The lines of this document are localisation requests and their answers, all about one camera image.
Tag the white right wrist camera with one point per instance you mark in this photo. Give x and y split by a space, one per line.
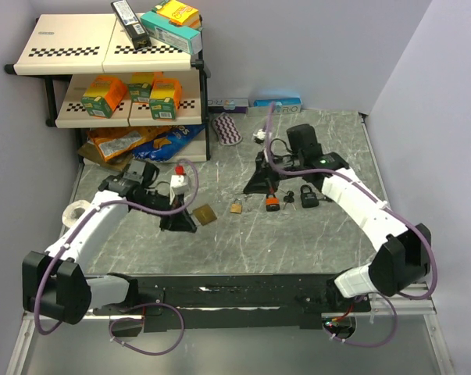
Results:
259 136

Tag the orange green box middle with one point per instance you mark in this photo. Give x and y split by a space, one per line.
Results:
140 85

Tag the purple white toothpaste box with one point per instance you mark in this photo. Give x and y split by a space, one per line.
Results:
228 105

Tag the cream black shelf rack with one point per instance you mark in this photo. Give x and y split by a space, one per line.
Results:
68 51

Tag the aluminium frame rail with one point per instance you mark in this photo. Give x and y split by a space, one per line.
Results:
402 305

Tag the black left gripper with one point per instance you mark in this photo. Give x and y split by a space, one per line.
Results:
177 221

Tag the blue white toothpaste box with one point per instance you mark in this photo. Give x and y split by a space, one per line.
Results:
262 107

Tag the small brass padlock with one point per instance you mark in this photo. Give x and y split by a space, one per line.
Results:
241 205

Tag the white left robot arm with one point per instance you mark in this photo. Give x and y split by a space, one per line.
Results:
53 281

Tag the purple striped sponge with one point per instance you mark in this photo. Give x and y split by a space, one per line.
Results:
226 130

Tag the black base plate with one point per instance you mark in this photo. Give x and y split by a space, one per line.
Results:
201 301

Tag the orange black padlock with keys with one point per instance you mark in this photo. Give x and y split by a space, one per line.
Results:
273 203

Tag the orange green box right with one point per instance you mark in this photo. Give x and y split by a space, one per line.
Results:
164 100

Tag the orange green box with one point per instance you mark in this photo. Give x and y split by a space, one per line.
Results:
164 100
103 96
140 85

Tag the large brass padlock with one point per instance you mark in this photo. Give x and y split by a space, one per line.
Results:
204 214

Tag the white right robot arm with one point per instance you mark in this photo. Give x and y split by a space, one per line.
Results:
403 254

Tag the black long box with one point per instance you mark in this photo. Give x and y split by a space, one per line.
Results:
131 24

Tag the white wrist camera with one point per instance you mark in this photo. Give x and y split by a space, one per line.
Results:
259 136
180 182

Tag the teal white box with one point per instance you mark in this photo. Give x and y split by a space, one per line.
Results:
181 37

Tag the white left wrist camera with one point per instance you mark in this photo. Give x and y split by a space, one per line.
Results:
180 182

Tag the blue snack bag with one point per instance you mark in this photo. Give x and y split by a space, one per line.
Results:
167 144

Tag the white tape roll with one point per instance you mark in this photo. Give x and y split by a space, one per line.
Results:
74 211

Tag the orange green box left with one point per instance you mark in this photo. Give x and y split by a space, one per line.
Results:
103 96

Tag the orange snack bag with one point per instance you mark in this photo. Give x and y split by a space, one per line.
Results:
114 141

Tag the orange yellow top box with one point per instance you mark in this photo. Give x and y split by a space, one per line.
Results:
179 13

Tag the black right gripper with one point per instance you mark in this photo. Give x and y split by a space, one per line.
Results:
262 180

